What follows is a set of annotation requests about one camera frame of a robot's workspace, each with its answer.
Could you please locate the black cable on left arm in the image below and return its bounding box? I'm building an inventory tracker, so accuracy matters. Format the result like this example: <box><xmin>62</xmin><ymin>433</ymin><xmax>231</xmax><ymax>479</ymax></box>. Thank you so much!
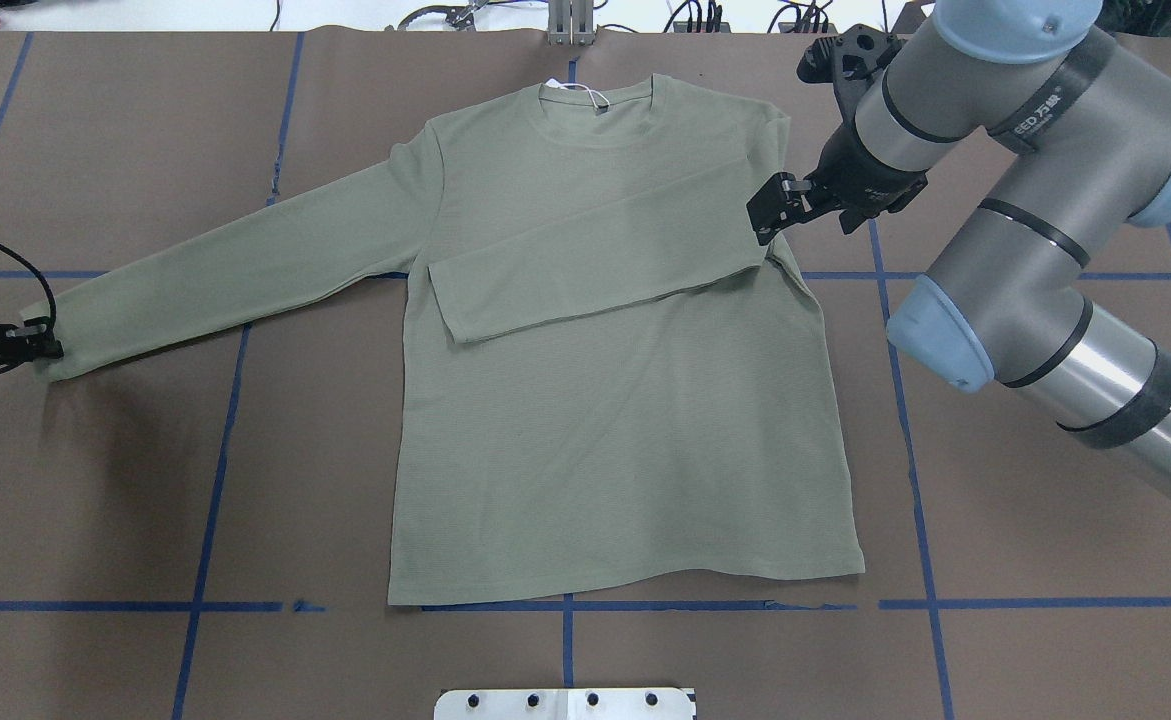
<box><xmin>0</xmin><ymin>236</ymin><xmax>59</xmax><ymax>331</ymax></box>

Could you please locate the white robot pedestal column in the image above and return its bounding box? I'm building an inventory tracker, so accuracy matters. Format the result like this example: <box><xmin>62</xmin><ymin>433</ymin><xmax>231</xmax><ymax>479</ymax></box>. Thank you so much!
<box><xmin>433</xmin><ymin>687</ymin><xmax>698</xmax><ymax>719</ymax></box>

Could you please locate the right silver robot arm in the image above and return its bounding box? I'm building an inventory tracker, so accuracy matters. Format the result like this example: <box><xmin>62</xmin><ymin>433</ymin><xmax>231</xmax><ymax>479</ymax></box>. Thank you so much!
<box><xmin>748</xmin><ymin>1</ymin><xmax>1171</xmax><ymax>498</ymax></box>

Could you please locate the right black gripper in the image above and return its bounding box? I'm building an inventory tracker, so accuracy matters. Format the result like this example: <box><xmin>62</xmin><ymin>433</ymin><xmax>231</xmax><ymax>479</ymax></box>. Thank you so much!
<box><xmin>746</xmin><ymin>119</ymin><xmax>927</xmax><ymax>247</ymax></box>

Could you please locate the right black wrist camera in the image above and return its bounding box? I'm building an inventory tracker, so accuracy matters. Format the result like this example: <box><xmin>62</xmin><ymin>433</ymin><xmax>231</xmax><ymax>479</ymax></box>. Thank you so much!
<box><xmin>796</xmin><ymin>23</ymin><xmax>906</xmax><ymax>119</ymax></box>

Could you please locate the aluminium frame post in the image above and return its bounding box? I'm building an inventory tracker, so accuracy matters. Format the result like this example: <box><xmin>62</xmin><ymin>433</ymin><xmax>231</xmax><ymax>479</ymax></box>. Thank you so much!
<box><xmin>545</xmin><ymin>0</ymin><xmax>597</xmax><ymax>46</ymax></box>

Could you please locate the olive green long-sleeve shirt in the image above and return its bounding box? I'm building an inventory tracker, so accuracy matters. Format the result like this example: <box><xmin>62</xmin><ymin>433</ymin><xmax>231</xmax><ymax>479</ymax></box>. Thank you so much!
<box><xmin>36</xmin><ymin>74</ymin><xmax>865</xmax><ymax>606</ymax></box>

